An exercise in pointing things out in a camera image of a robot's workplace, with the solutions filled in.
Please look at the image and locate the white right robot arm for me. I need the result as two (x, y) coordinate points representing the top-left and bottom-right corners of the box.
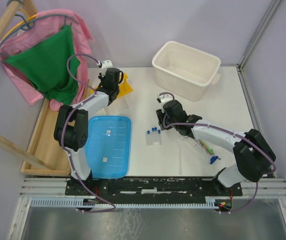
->
(156, 95), (277, 196)

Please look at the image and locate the white plastic bin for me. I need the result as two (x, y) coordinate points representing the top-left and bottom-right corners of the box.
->
(152, 41), (221, 102)

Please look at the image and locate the white slotted cable duct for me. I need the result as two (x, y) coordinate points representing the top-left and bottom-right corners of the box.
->
(30, 197), (224, 208)

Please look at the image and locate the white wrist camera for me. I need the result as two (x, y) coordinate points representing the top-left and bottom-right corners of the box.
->
(98, 59), (113, 77)
(156, 93), (173, 104)

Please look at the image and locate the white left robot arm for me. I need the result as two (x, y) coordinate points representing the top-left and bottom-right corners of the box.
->
(54, 67), (124, 195)

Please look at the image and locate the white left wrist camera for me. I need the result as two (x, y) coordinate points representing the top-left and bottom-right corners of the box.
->
(98, 59), (113, 77)

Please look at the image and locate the pink shirt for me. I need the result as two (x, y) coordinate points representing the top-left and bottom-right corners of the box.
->
(0, 9), (93, 106)

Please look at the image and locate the blue capped test tube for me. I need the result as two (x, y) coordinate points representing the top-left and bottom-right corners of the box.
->
(157, 129), (163, 146)
(146, 130), (152, 146)
(151, 127), (158, 145)

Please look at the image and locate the yellow test tube rack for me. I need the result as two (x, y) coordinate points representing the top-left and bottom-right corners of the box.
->
(95, 73), (133, 102)

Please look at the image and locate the clear tube with blue cap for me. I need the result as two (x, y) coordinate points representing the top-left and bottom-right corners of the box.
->
(184, 137), (221, 165)

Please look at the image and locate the aluminium frame rail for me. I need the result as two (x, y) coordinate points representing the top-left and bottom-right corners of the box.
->
(237, 0), (286, 201)

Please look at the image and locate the yellow clothes hanger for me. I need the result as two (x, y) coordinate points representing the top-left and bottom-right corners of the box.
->
(6, 8), (37, 35)

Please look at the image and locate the blue plastic tray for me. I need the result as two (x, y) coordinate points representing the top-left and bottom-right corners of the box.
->
(85, 115), (132, 179)

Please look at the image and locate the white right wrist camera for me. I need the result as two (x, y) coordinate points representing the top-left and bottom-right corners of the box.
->
(156, 93), (173, 104)

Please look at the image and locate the black mounting plate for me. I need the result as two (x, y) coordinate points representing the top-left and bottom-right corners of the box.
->
(65, 176), (242, 203)

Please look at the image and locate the green cloth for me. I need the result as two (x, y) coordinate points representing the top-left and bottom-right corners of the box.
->
(4, 25), (80, 105)

